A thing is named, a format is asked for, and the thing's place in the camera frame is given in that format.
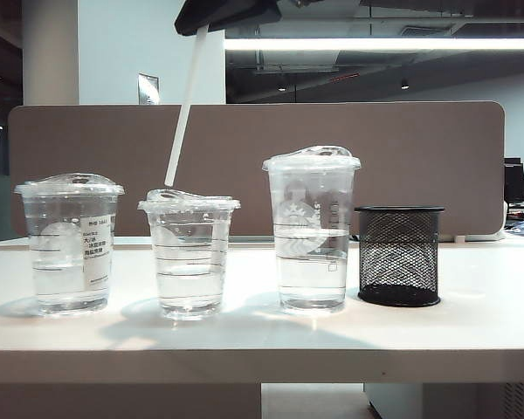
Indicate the brown desk divider panel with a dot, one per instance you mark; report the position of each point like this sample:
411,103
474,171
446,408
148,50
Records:
253,144

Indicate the tall clear lidded cup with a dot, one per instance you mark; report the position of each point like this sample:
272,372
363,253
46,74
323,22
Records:
312,262

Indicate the clear cup with white label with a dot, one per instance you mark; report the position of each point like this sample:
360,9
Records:
61,244

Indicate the black mesh pen holder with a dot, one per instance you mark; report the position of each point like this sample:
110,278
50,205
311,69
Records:
399,297

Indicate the framed wall sign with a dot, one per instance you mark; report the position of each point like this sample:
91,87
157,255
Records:
149,89

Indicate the white drinking straw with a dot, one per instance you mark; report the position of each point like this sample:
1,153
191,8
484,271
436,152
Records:
185,109

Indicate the long ceiling light strip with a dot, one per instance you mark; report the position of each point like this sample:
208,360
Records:
375,44

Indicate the small clear lidded cup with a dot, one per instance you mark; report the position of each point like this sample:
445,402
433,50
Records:
188,270

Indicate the black computer monitor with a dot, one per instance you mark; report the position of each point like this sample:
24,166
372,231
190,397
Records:
515,179

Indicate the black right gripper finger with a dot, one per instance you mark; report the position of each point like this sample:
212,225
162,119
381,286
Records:
227,13

